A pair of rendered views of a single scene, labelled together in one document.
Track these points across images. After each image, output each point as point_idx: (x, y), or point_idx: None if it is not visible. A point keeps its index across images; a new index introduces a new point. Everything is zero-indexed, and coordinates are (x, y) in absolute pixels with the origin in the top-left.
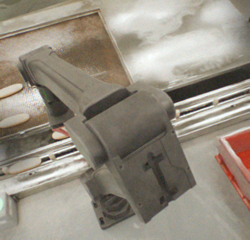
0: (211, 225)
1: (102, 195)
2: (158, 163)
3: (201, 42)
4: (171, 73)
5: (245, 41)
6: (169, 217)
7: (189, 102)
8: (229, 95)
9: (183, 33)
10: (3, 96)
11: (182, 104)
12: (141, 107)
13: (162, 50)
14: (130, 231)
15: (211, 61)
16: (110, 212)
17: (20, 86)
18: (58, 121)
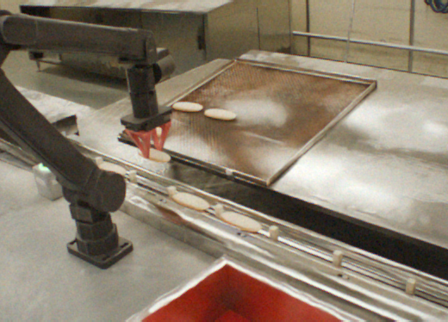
0: None
1: (71, 195)
2: None
3: (437, 185)
4: (339, 189)
5: None
6: (105, 294)
7: (309, 237)
8: (368, 269)
9: (432, 161)
10: (177, 108)
11: (298, 231)
12: None
13: (373, 161)
14: (73, 269)
15: (410, 213)
16: (77, 233)
17: (199, 108)
18: (127, 120)
